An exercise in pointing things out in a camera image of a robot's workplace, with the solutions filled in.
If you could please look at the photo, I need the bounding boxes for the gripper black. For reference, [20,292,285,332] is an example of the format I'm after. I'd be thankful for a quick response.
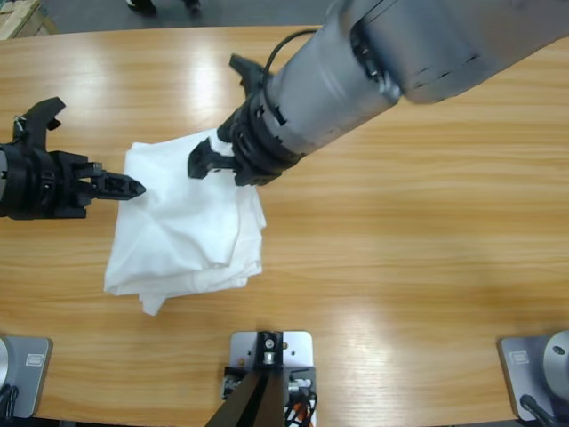
[0,141,147,222]
[187,93,309,188]

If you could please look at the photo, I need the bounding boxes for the white t-shirt with black print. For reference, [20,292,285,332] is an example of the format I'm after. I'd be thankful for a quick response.
[103,128,267,297]

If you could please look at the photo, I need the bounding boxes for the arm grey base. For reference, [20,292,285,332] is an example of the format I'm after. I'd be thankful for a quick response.
[0,335,53,419]
[496,329,569,422]

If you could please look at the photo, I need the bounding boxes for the bystander dark shoe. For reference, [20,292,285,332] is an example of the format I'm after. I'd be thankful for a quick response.
[125,0,158,17]

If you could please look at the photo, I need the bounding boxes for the stacked cardboard boxes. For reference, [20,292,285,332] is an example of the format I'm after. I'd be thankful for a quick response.
[0,0,60,40]

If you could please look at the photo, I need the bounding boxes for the black clamp with silver connectors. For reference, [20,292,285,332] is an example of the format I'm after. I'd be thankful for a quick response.
[221,365,319,399]

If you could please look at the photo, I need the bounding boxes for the wrist camera black bracket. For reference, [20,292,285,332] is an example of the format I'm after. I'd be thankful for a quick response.
[12,96,67,150]
[228,53,270,97]

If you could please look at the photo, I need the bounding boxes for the wrist thin black cable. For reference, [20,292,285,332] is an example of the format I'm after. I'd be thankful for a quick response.
[265,28,322,88]

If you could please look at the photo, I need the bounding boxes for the white mount block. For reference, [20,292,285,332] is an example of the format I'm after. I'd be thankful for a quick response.
[228,329,316,373]

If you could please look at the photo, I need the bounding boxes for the base black cable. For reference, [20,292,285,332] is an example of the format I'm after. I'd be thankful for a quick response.
[0,385,20,422]
[518,393,559,427]

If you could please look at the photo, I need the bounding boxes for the orange cable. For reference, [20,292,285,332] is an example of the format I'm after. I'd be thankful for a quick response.
[284,398,317,427]

